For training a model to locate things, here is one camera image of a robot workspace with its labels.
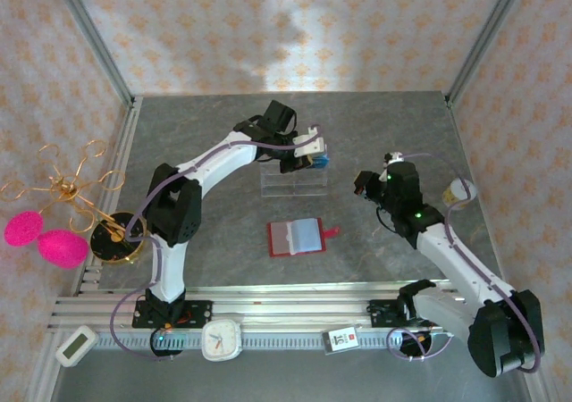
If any red leather card holder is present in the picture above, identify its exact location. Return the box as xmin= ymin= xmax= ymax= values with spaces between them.
xmin=266 ymin=216 xmax=341 ymax=258

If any aluminum corner post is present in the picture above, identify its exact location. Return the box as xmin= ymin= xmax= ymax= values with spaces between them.
xmin=445 ymin=0 xmax=533 ymax=108
xmin=46 ymin=0 xmax=137 ymax=109

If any grey slotted cable duct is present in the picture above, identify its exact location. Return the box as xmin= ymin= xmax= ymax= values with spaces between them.
xmin=96 ymin=330 xmax=403 ymax=350

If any aluminum front rail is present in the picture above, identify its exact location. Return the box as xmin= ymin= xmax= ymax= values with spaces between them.
xmin=47 ymin=285 xmax=452 ymax=334

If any white tag red logo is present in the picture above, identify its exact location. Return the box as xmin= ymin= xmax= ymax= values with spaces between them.
xmin=322 ymin=325 xmax=361 ymax=356

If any aluminum right corner post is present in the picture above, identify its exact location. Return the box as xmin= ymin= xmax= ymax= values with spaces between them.
xmin=445 ymin=0 xmax=533 ymax=108

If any yellow white paper cup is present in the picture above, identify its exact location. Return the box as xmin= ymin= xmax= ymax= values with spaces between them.
xmin=441 ymin=177 xmax=478 ymax=210

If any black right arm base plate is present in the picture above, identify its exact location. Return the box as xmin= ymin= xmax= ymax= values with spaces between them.
xmin=368 ymin=298 xmax=406 ymax=330

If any large pink fuzzy ball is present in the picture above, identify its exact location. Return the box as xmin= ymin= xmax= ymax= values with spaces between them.
xmin=38 ymin=229 xmax=89 ymax=271

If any clear acrylic stepped stand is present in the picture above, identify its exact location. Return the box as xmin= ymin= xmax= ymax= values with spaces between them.
xmin=258 ymin=160 xmax=328 ymax=198

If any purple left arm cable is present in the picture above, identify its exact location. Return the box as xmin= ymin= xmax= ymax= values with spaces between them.
xmin=110 ymin=124 xmax=323 ymax=363

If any white square alarm clock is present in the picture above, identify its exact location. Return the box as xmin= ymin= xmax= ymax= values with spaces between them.
xmin=200 ymin=319 xmax=244 ymax=362

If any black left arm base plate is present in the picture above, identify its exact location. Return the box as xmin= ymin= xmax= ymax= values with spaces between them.
xmin=132 ymin=298 xmax=214 ymax=331

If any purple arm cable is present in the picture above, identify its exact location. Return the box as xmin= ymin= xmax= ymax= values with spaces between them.
xmin=110 ymin=124 xmax=323 ymax=363
xmin=386 ymin=152 xmax=543 ymax=374

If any small pink fuzzy ball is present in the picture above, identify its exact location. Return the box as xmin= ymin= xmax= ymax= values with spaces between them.
xmin=4 ymin=211 xmax=45 ymax=248

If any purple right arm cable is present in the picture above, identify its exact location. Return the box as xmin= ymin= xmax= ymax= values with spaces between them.
xmin=386 ymin=152 xmax=543 ymax=374

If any aluminum side rail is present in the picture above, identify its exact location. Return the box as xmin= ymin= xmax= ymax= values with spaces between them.
xmin=73 ymin=96 xmax=144 ymax=297

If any white digital timer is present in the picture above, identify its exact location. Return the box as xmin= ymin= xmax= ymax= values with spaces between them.
xmin=55 ymin=324 xmax=100 ymax=368

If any aluminum left corner post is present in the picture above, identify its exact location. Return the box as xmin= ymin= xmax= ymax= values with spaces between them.
xmin=46 ymin=0 xmax=137 ymax=109

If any gold wire rack black base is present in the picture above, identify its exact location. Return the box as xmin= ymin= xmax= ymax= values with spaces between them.
xmin=0 ymin=139 xmax=148 ymax=267

